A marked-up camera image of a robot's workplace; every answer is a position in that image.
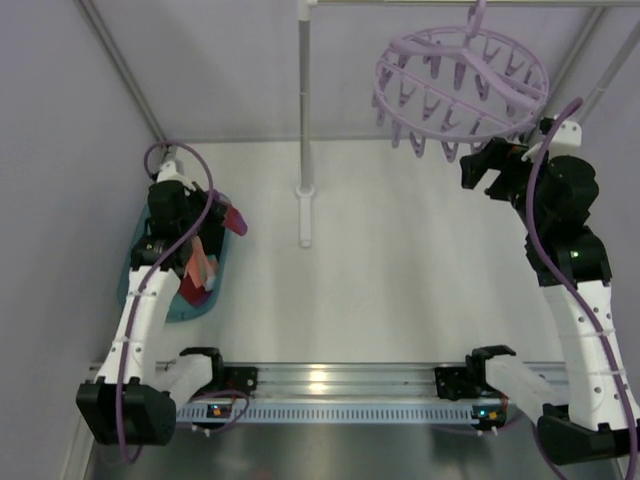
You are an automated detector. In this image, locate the pink patterned sock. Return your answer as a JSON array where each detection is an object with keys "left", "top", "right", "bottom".
[{"left": 183, "top": 236, "right": 218, "bottom": 292}]

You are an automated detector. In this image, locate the lilac round clip hanger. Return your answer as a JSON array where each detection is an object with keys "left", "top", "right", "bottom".
[{"left": 371, "top": 1, "right": 550, "bottom": 161}]

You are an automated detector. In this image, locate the maroon purple sock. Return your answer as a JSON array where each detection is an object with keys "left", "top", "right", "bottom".
[
  {"left": 219, "top": 197, "right": 248, "bottom": 237},
  {"left": 178, "top": 277, "right": 211, "bottom": 308}
]

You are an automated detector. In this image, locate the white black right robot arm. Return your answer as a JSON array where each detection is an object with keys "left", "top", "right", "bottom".
[{"left": 435, "top": 155, "right": 639, "bottom": 465}]

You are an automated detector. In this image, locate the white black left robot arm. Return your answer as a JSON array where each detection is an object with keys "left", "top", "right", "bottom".
[{"left": 76, "top": 180, "right": 236, "bottom": 450}]

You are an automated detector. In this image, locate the teal transparent plastic bin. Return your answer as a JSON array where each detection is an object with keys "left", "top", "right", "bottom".
[{"left": 116, "top": 191, "right": 232, "bottom": 323}]

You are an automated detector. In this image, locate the white grey rack pole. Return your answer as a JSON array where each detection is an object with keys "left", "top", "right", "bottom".
[{"left": 296, "top": 0, "right": 317, "bottom": 249}]

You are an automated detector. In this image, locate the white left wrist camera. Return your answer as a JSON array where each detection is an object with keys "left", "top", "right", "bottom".
[{"left": 154, "top": 159, "right": 195, "bottom": 191}]

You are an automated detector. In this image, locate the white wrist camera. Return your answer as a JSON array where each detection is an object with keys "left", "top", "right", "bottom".
[
  {"left": 154, "top": 159, "right": 195, "bottom": 191},
  {"left": 521, "top": 115, "right": 582, "bottom": 162}
]

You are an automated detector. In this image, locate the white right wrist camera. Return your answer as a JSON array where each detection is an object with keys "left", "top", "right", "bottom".
[{"left": 521, "top": 115, "right": 582, "bottom": 162}]

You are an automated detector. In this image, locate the grey slotted cable duct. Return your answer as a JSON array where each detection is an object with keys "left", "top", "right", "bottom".
[{"left": 177, "top": 403, "right": 504, "bottom": 424}]

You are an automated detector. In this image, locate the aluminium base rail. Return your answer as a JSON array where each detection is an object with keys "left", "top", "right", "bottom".
[{"left": 222, "top": 362, "right": 465, "bottom": 400}]

